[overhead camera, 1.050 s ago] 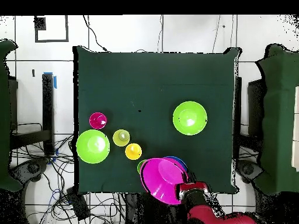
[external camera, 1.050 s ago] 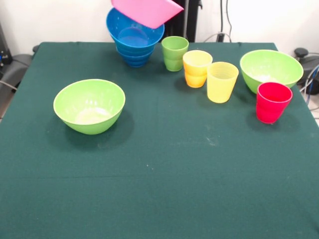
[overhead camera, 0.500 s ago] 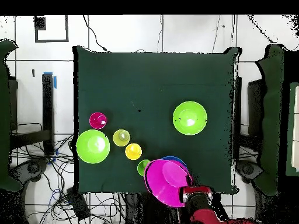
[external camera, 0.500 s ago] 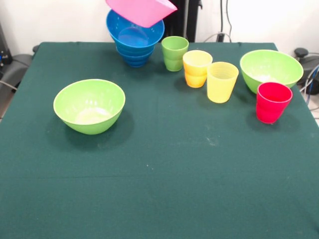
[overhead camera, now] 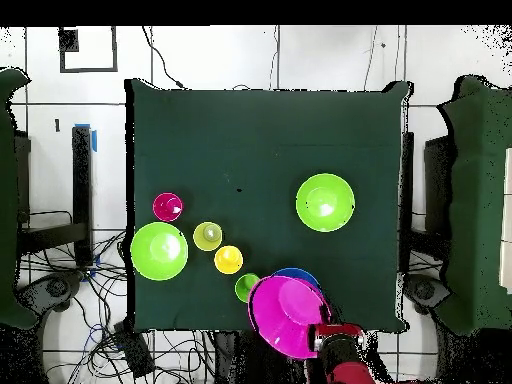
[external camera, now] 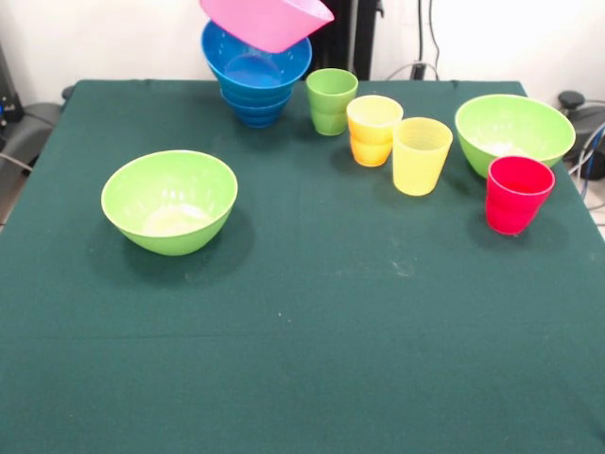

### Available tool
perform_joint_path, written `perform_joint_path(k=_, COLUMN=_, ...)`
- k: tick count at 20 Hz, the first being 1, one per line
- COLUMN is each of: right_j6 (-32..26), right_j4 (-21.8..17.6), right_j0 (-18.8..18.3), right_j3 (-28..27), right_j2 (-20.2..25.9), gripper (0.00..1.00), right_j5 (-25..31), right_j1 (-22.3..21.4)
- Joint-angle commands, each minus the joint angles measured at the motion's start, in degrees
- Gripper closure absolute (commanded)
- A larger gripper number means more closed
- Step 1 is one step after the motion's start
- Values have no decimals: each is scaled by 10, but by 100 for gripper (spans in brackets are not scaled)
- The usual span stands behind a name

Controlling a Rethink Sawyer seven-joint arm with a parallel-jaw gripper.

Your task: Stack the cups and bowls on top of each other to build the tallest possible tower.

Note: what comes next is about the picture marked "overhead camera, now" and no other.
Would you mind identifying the pale yellow translucent cup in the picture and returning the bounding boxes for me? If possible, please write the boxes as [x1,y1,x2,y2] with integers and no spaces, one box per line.
[192,221,224,253]

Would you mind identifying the black floor cable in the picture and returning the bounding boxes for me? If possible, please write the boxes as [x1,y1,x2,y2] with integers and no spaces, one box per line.
[141,26,186,90]

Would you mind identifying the green plastic bowl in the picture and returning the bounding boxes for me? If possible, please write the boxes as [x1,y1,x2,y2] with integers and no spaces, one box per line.
[129,221,190,282]
[295,172,357,233]

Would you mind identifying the black stand post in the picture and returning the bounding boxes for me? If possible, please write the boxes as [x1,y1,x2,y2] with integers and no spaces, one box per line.
[400,130,416,277]
[71,123,98,268]

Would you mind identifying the large blue plastic bowl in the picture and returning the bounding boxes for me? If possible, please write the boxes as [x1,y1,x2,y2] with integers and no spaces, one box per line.
[270,266,322,291]

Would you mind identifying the red plastic cup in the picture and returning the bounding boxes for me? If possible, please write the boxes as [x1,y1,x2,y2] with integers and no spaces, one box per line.
[152,192,185,223]

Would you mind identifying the black floor power box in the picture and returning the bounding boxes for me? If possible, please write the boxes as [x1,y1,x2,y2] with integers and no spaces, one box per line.
[112,319,157,380]

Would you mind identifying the large pink plastic bowl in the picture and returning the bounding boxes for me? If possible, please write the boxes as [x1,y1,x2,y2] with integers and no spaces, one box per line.
[246,274,334,361]

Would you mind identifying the orange-yellow plastic cup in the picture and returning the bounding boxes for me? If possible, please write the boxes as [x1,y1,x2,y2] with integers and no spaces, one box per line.
[213,244,244,276]

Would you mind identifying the grey pedestal foot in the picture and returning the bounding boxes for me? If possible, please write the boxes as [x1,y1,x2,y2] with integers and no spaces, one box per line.
[17,269,85,321]
[403,273,453,317]

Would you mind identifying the bundle of floor cables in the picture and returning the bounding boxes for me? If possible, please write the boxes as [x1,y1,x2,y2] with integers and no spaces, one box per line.
[19,229,217,384]

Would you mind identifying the neighbouring green cloth table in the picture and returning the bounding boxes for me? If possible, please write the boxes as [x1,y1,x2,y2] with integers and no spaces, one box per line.
[0,66,39,330]
[437,74,512,337]

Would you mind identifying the green plastic cup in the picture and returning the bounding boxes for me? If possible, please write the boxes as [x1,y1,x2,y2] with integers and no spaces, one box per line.
[234,272,261,304]

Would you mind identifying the dark green tablecloth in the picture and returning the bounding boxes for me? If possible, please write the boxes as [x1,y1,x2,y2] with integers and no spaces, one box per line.
[124,77,413,335]

